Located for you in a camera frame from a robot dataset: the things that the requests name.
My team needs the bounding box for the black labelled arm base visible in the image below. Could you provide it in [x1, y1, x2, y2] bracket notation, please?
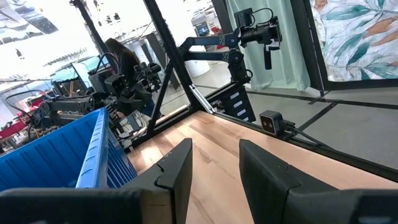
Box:
[214, 81, 257, 124]

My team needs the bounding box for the background monitor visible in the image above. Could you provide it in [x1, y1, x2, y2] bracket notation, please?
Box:
[70, 61, 94, 91]

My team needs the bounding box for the blue plastic bin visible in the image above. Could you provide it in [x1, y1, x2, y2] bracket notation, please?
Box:
[0, 106, 138, 193]

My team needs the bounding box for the black camera cable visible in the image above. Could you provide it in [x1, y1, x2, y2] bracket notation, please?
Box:
[287, 123, 335, 149]

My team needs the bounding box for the small background screen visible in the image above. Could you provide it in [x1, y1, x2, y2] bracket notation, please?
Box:
[194, 21, 211, 37]

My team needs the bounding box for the black background robot gripper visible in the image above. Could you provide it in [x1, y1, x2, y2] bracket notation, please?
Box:
[133, 61, 162, 94]

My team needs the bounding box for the small black table camera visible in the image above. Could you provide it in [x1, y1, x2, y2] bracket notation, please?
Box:
[259, 110, 297, 138]

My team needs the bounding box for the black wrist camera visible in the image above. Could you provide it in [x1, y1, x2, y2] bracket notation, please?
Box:
[233, 7, 255, 29]

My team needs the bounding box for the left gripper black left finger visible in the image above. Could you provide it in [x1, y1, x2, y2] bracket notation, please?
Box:
[121, 138, 194, 224]

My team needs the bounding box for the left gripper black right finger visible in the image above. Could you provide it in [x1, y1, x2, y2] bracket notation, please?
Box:
[238, 138, 398, 224]

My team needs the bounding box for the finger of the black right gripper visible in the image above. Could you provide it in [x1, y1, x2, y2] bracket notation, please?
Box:
[263, 45, 274, 70]

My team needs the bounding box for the white cylinder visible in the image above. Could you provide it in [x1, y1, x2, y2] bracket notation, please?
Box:
[185, 46, 211, 78]

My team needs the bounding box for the leaf print wall panel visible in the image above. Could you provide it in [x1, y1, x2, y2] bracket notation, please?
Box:
[309, 0, 398, 83]

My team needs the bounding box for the pale green curtain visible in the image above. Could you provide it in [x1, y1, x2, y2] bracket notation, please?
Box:
[224, 0, 312, 91]

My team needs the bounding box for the black frame post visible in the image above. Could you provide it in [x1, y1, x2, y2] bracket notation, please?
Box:
[142, 0, 216, 114]
[68, 0, 110, 57]

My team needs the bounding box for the red background table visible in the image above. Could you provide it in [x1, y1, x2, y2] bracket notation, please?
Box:
[0, 119, 30, 142]

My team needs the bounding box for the black panel frame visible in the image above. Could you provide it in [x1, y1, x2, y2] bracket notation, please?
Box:
[289, 0, 398, 91]

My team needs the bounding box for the person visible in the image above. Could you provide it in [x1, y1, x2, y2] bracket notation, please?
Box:
[104, 37, 141, 90]

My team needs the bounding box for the silver metal bar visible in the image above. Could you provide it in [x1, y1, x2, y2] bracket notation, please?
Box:
[188, 83, 216, 114]

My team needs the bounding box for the black diagonal frame brace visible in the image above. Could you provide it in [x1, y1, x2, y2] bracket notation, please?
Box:
[145, 60, 175, 139]

